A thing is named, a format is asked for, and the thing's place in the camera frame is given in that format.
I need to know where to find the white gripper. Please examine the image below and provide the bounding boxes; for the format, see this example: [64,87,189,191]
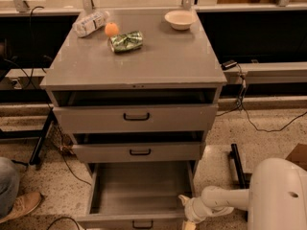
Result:
[178,195,207,230]

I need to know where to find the clear plastic water bottle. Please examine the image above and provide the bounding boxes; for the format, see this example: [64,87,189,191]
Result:
[72,11,109,37]

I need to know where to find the brown cardboard box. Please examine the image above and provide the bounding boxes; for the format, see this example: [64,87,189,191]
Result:
[286,144,307,171]

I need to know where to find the white paper bowl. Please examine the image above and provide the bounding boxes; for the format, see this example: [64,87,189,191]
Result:
[164,11,197,31]

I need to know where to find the black floor cable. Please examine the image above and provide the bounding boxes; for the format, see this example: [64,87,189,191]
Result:
[46,112,94,230]
[216,64,307,134]

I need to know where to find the small black power adapter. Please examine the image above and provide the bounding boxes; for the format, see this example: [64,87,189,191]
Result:
[221,60,238,71]

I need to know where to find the grey middle drawer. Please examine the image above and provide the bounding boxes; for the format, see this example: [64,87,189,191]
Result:
[73,142,204,163]

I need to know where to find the black floor cable right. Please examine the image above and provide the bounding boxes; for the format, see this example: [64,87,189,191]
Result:
[216,64,307,134]

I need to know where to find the orange fruit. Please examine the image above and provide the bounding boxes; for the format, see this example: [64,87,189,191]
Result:
[105,22,119,37]

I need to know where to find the black metal floor bar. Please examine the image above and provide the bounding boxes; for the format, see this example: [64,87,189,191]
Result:
[229,143,251,222]

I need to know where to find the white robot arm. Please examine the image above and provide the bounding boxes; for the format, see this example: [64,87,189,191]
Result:
[179,158,307,230]

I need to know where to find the black table leg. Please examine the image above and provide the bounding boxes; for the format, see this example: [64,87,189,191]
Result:
[29,110,54,166]

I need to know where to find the grey top drawer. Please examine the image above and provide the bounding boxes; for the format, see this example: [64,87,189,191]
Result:
[54,104,218,133]

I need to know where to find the grey drawer cabinet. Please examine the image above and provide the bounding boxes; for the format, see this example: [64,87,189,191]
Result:
[39,7,228,177]

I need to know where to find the grey bottom drawer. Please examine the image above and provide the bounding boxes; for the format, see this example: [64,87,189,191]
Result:
[77,161,194,230]

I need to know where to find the green crushed can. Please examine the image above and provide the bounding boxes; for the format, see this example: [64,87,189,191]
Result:
[109,31,143,53]

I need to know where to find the grey drawer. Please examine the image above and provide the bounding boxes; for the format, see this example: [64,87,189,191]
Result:
[73,142,204,163]
[54,104,218,133]
[77,161,194,230]

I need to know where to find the black floor cable left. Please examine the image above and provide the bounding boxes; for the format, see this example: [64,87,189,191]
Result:
[46,112,94,230]

